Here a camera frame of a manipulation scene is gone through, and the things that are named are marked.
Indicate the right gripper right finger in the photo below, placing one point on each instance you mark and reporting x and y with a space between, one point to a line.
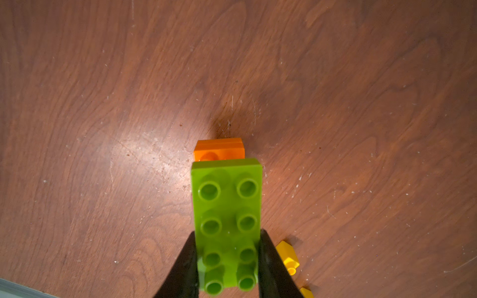
274 280

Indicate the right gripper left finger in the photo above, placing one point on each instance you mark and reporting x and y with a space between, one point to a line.
183 278

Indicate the green long lego brick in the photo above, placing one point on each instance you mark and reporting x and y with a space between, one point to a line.
227 202

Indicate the yellow small lego brick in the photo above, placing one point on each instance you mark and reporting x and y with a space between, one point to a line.
288 256
306 293

